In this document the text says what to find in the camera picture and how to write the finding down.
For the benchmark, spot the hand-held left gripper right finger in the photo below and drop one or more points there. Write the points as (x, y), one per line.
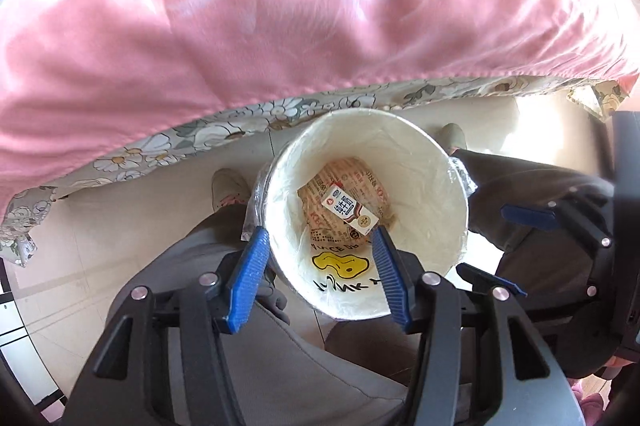
(390, 276)

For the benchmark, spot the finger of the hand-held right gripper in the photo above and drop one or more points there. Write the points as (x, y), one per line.
(487, 280)
(527, 215)

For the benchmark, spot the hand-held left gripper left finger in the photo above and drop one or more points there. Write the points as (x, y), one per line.
(247, 276)

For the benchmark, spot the white trash bin with liner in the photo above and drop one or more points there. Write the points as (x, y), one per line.
(462, 176)

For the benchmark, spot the person's right leg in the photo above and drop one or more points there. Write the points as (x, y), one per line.
(520, 196)

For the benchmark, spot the white milk carton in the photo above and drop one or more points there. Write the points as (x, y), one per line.
(347, 211)

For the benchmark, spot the printed brown paper bag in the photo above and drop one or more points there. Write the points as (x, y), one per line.
(372, 188)

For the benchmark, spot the person's left shoe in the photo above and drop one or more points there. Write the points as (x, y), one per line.
(227, 188)

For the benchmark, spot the person's shoe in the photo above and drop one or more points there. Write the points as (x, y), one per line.
(452, 135)
(227, 188)

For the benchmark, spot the person's right shoe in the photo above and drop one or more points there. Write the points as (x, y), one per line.
(452, 135)

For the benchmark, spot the floral bed sheet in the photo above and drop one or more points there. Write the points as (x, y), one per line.
(150, 150)

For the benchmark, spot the pink object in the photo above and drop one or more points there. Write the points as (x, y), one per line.
(592, 406)

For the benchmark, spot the white cabinet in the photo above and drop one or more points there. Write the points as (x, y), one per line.
(20, 341)

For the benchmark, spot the pink blanket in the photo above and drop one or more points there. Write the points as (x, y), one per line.
(300, 5)

